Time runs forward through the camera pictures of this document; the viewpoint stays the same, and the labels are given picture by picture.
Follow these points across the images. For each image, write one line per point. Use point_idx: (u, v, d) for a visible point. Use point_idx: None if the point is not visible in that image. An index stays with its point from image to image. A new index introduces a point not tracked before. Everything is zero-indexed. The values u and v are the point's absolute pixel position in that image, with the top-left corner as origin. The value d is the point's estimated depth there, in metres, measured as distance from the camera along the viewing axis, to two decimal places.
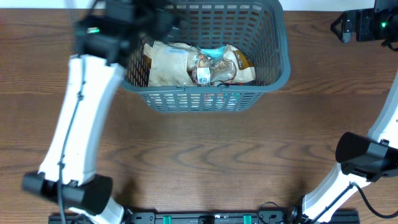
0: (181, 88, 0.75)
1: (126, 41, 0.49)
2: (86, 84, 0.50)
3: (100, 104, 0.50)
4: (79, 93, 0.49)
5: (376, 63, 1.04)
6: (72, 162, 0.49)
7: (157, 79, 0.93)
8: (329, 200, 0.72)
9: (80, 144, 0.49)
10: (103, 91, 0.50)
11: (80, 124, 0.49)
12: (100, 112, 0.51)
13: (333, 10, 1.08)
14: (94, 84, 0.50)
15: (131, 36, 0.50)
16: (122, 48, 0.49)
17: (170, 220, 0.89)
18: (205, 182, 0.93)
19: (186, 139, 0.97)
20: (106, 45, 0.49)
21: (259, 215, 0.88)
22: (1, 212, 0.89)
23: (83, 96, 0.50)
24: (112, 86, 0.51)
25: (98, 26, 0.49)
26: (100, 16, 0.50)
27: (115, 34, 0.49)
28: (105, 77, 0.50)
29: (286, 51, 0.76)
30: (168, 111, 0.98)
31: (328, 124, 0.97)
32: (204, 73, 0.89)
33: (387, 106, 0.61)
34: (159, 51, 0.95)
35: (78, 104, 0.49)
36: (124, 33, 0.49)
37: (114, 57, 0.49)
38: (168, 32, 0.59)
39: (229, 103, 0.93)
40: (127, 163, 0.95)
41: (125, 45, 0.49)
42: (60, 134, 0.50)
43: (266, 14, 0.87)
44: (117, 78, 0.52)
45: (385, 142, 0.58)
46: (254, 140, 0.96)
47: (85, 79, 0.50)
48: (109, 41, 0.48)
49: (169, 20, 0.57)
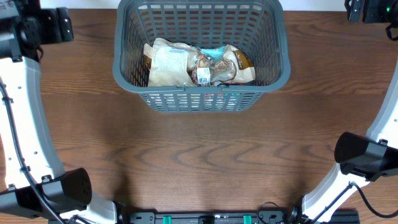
0: (181, 88, 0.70)
1: (22, 33, 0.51)
2: (8, 86, 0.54)
3: (31, 96, 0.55)
4: (4, 97, 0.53)
5: (376, 64, 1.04)
6: (33, 162, 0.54)
7: (158, 79, 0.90)
8: (329, 200, 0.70)
9: (33, 142, 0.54)
10: (28, 84, 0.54)
11: (21, 125, 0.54)
12: (34, 104, 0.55)
13: (333, 10, 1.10)
14: (16, 83, 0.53)
15: (25, 26, 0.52)
16: (20, 38, 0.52)
17: (170, 220, 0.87)
18: (205, 183, 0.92)
19: (187, 139, 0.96)
20: (5, 43, 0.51)
21: (259, 215, 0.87)
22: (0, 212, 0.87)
23: (10, 98, 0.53)
24: (33, 78, 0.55)
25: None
26: None
27: (8, 28, 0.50)
28: (23, 72, 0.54)
29: (286, 50, 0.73)
30: (168, 111, 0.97)
31: (328, 125, 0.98)
32: (205, 73, 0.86)
33: (384, 105, 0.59)
34: (159, 50, 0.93)
35: (9, 107, 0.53)
36: (17, 25, 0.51)
37: (18, 50, 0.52)
38: (64, 28, 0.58)
39: (229, 103, 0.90)
40: (126, 163, 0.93)
41: (24, 37, 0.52)
42: (7, 145, 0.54)
43: (266, 14, 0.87)
44: (35, 69, 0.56)
45: (383, 142, 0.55)
46: (254, 140, 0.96)
47: (5, 83, 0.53)
48: (6, 37, 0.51)
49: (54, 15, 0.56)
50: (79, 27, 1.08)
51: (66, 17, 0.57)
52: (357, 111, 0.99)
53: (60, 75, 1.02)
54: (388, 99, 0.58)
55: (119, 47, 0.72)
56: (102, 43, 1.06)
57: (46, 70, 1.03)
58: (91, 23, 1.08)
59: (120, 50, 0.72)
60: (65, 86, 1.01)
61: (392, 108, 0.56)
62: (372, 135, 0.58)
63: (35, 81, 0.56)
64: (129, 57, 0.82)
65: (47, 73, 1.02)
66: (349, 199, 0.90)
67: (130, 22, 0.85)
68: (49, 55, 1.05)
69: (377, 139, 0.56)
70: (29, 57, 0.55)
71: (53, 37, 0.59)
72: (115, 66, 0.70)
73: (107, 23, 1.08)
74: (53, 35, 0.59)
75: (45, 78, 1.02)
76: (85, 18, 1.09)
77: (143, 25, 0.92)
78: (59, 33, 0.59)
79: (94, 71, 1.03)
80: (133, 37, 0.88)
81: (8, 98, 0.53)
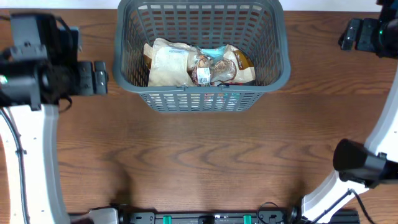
0: (181, 88, 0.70)
1: (44, 78, 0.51)
2: (23, 135, 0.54)
3: (45, 149, 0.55)
4: (18, 149, 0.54)
5: (375, 63, 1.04)
6: (38, 218, 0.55)
7: (157, 79, 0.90)
8: (328, 204, 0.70)
9: (41, 201, 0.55)
10: (43, 142, 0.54)
11: (32, 180, 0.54)
12: (48, 160, 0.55)
13: (332, 10, 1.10)
14: (32, 138, 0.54)
15: (48, 70, 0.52)
16: (42, 84, 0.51)
17: (170, 220, 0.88)
18: (205, 182, 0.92)
19: (186, 139, 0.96)
20: (26, 87, 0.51)
21: (259, 215, 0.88)
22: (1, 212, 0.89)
23: (25, 152, 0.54)
24: (50, 132, 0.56)
25: (8, 72, 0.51)
26: (11, 63, 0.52)
27: (31, 72, 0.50)
28: (39, 127, 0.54)
29: (286, 50, 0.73)
30: (168, 111, 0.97)
31: (327, 125, 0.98)
32: (204, 73, 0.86)
33: (385, 114, 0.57)
34: (159, 51, 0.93)
35: (22, 159, 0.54)
36: (38, 70, 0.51)
37: (38, 98, 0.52)
38: (94, 77, 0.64)
39: (229, 103, 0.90)
40: (126, 163, 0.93)
41: (45, 81, 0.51)
42: (15, 196, 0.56)
43: (266, 14, 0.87)
44: (53, 116, 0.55)
45: (382, 155, 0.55)
46: (254, 140, 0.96)
47: (20, 132, 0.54)
48: (27, 81, 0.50)
49: (89, 66, 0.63)
50: (79, 27, 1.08)
51: (102, 70, 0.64)
52: (357, 112, 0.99)
53: None
54: (390, 108, 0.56)
55: (119, 47, 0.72)
56: (102, 43, 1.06)
57: None
58: (90, 23, 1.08)
59: (120, 50, 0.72)
60: None
61: (391, 121, 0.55)
62: (371, 146, 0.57)
63: (51, 134, 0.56)
64: (129, 57, 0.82)
65: None
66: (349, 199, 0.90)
67: (130, 22, 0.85)
68: None
69: (375, 152, 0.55)
70: (49, 104, 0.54)
71: (86, 88, 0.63)
72: (115, 66, 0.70)
73: (107, 23, 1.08)
74: (84, 86, 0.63)
75: None
76: (84, 18, 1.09)
77: (143, 25, 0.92)
78: (92, 85, 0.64)
79: None
80: (133, 37, 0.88)
81: (22, 150, 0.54)
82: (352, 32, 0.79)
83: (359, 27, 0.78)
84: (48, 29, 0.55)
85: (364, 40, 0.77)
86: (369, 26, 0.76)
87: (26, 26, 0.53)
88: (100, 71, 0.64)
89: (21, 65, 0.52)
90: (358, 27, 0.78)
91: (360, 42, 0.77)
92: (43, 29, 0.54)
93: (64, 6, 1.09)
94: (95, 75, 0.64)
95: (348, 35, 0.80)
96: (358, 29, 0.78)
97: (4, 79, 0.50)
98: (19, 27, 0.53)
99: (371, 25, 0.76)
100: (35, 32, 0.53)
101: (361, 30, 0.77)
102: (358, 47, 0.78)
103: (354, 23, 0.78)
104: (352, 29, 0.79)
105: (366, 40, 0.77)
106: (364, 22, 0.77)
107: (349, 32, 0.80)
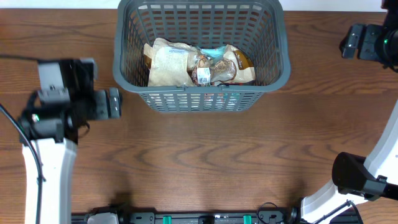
0: (181, 88, 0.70)
1: (69, 119, 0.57)
2: (44, 165, 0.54)
3: (62, 180, 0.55)
4: (39, 176, 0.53)
5: (376, 64, 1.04)
6: None
7: (157, 79, 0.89)
8: (327, 211, 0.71)
9: None
10: (61, 171, 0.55)
11: (47, 209, 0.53)
12: (64, 189, 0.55)
13: (332, 10, 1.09)
14: (53, 165, 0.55)
15: (72, 112, 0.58)
16: (66, 124, 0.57)
17: (170, 220, 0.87)
18: (205, 182, 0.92)
19: (186, 139, 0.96)
20: (53, 127, 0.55)
21: (259, 215, 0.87)
22: (4, 211, 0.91)
23: (45, 179, 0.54)
24: (68, 161, 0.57)
25: (40, 111, 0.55)
26: (38, 107, 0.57)
27: (58, 114, 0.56)
28: (60, 155, 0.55)
29: (286, 50, 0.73)
30: (168, 111, 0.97)
31: (327, 125, 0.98)
32: (205, 73, 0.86)
33: (388, 134, 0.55)
34: (159, 51, 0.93)
35: (41, 186, 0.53)
36: (64, 112, 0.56)
37: (61, 135, 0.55)
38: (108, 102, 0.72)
39: (229, 103, 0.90)
40: (127, 163, 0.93)
41: (70, 122, 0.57)
42: None
43: (266, 14, 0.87)
44: (73, 151, 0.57)
45: (382, 179, 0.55)
46: (254, 140, 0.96)
47: (43, 161, 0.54)
48: (53, 122, 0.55)
49: (103, 94, 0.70)
50: (79, 27, 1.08)
51: (115, 96, 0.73)
52: (357, 112, 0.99)
53: None
54: (393, 129, 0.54)
55: (119, 47, 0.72)
56: (102, 43, 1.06)
57: None
58: (91, 23, 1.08)
59: (120, 50, 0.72)
60: None
61: (392, 145, 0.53)
62: (370, 168, 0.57)
63: (68, 163, 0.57)
64: (129, 57, 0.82)
65: None
66: None
67: (130, 22, 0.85)
68: (48, 55, 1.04)
69: (375, 175, 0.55)
70: (69, 139, 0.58)
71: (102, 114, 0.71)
72: (115, 66, 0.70)
73: (107, 23, 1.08)
74: (101, 112, 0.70)
75: None
76: (84, 18, 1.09)
77: (143, 25, 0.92)
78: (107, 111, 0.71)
79: None
80: (133, 37, 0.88)
81: (42, 178, 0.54)
82: (354, 38, 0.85)
83: (360, 35, 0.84)
84: (69, 71, 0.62)
85: (367, 48, 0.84)
86: (372, 33, 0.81)
87: (51, 71, 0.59)
88: (113, 97, 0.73)
89: (49, 107, 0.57)
90: (360, 35, 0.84)
91: (364, 50, 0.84)
92: (64, 72, 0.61)
93: (64, 6, 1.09)
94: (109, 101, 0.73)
95: (349, 42, 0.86)
96: (359, 38, 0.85)
97: (35, 119, 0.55)
98: (46, 71, 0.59)
99: (374, 32, 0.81)
100: (61, 79, 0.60)
101: (364, 36, 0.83)
102: (360, 55, 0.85)
103: (356, 30, 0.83)
104: (355, 36, 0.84)
105: (369, 48, 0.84)
106: (367, 30, 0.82)
107: (351, 38, 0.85)
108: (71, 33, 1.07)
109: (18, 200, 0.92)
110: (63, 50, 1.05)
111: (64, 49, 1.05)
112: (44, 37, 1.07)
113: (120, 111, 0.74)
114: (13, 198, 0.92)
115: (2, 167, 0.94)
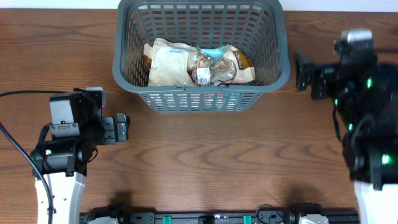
0: (181, 88, 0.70)
1: (79, 152, 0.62)
2: (55, 197, 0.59)
3: (71, 211, 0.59)
4: (50, 206, 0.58)
5: None
6: None
7: (157, 79, 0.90)
8: None
9: None
10: (71, 201, 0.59)
11: None
12: (73, 216, 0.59)
13: (333, 9, 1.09)
14: (63, 196, 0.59)
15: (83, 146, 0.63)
16: (77, 158, 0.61)
17: (170, 220, 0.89)
18: (205, 182, 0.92)
19: (186, 139, 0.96)
20: (65, 161, 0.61)
21: (259, 215, 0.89)
22: (5, 211, 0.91)
23: (55, 209, 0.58)
24: (79, 190, 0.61)
25: (52, 146, 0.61)
26: (51, 141, 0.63)
27: (70, 149, 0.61)
28: (71, 186, 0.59)
29: (285, 50, 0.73)
30: (168, 111, 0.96)
31: (327, 125, 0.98)
32: (205, 73, 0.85)
33: None
34: (159, 51, 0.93)
35: (51, 217, 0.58)
36: (76, 147, 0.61)
37: (73, 168, 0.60)
38: (117, 128, 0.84)
39: (229, 103, 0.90)
40: (127, 163, 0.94)
41: (80, 155, 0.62)
42: None
43: (266, 14, 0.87)
44: (83, 182, 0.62)
45: None
46: (254, 140, 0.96)
47: (53, 193, 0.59)
48: (66, 156, 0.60)
49: (112, 122, 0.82)
50: (79, 28, 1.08)
51: (122, 121, 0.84)
52: None
53: (59, 76, 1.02)
54: None
55: (119, 48, 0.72)
56: (102, 43, 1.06)
57: (45, 71, 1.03)
58: (90, 23, 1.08)
59: (120, 51, 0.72)
60: (64, 86, 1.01)
61: None
62: None
63: (79, 193, 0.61)
64: (129, 57, 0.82)
65: (46, 73, 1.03)
66: (349, 200, 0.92)
67: (130, 22, 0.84)
68: (48, 56, 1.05)
69: None
70: (79, 170, 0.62)
71: (111, 138, 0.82)
72: (115, 66, 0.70)
73: (107, 23, 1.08)
74: (109, 136, 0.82)
75: (45, 78, 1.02)
76: (84, 18, 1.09)
77: (143, 25, 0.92)
78: (115, 135, 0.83)
79: (93, 71, 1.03)
80: (133, 37, 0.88)
81: (53, 208, 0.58)
82: (309, 78, 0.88)
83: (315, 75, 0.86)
84: (78, 105, 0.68)
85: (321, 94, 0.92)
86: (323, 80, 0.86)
87: (63, 106, 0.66)
88: (121, 122, 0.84)
89: (61, 142, 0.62)
90: (314, 74, 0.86)
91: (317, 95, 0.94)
92: (76, 107, 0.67)
93: (64, 6, 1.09)
94: (117, 126, 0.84)
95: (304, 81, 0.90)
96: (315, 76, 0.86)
97: (48, 153, 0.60)
98: (58, 106, 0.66)
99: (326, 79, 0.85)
100: (71, 114, 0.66)
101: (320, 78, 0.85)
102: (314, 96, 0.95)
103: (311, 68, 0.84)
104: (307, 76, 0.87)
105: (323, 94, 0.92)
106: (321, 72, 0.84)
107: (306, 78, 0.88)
108: (70, 33, 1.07)
109: (19, 199, 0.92)
110: (63, 50, 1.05)
111: (64, 49, 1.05)
112: (44, 38, 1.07)
113: (126, 134, 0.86)
114: (12, 198, 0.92)
115: (2, 168, 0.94)
